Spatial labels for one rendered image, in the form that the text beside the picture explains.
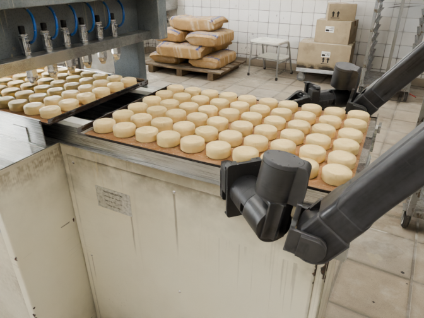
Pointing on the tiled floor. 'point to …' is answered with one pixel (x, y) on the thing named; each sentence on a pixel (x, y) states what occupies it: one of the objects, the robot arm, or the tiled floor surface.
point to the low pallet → (183, 69)
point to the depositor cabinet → (41, 234)
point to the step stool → (271, 53)
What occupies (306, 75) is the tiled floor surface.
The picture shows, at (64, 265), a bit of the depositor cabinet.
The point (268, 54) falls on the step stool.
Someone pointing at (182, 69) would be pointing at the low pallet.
